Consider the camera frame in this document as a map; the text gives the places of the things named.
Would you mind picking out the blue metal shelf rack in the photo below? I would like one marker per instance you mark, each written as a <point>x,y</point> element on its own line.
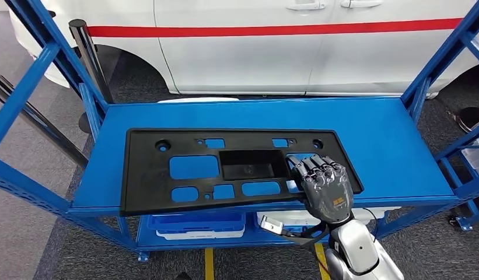
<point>378,154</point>

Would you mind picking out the large white plastic tray bin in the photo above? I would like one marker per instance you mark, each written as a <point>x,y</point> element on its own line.
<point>293,218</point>

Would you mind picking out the blue wheeled bin rack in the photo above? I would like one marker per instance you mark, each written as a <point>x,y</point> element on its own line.
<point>465,224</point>

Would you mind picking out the chrome stanchion post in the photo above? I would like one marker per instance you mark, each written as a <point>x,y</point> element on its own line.
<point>42,123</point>

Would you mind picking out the black pole floor stand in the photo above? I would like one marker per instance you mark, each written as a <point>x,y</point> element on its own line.
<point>84,123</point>

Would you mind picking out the grey metal post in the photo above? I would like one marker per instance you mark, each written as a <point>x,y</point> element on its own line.
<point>90,62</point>

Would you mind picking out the black plastic license plate frame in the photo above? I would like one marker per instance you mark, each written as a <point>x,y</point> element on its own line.
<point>146,185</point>

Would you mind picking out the white car with red stripe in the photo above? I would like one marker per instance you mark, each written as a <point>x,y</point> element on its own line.
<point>243,65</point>

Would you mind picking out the blue plastic tray bin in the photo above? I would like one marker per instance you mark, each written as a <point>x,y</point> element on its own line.
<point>193,222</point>

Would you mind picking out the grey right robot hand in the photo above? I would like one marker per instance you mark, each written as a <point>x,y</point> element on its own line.
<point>328,193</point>

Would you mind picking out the small white parts bin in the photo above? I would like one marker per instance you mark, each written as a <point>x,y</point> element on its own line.
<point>477,160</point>

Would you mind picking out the stanchion with dark round base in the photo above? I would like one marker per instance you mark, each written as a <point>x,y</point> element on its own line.
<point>473,116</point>

